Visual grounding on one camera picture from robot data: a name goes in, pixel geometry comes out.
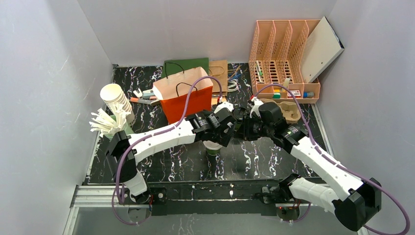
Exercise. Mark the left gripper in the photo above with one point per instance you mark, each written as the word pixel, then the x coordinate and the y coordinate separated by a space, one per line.
pixel 225 135

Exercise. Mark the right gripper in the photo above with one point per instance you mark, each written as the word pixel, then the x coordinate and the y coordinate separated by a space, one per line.
pixel 247 130

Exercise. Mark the single white cup lid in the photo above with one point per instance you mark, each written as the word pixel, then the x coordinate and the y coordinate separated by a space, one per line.
pixel 212 145

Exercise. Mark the orange paper bag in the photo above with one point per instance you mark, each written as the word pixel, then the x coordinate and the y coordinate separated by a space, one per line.
pixel 172 92

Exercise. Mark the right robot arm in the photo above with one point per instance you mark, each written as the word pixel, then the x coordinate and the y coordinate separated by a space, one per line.
pixel 353 201

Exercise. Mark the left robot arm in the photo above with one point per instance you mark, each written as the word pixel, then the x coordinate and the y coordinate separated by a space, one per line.
pixel 125 152

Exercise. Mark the stack of pulp cup carriers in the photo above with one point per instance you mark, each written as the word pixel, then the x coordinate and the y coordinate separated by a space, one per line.
pixel 289 110

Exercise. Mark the red small box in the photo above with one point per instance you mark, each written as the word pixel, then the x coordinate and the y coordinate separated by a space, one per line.
pixel 294 93

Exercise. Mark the brown kraft paper bag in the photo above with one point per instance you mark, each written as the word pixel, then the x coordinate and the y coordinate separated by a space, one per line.
pixel 219 70

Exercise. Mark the pink desk file organizer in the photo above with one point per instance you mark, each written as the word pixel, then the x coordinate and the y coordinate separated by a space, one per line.
pixel 275 59

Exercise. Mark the green paper bag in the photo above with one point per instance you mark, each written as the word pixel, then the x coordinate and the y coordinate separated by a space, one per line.
pixel 171 67

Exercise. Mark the white board panel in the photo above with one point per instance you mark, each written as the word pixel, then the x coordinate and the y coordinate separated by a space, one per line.
pixel 322 47

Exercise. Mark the green cup of straws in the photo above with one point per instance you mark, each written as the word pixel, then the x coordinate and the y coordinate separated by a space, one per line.
pixel 108 125

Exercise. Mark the tall stack paper cups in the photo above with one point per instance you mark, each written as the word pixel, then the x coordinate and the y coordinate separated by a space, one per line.
pixel 113 94

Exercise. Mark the metal base rail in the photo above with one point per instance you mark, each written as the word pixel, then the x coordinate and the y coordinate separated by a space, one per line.
pixel 193 197

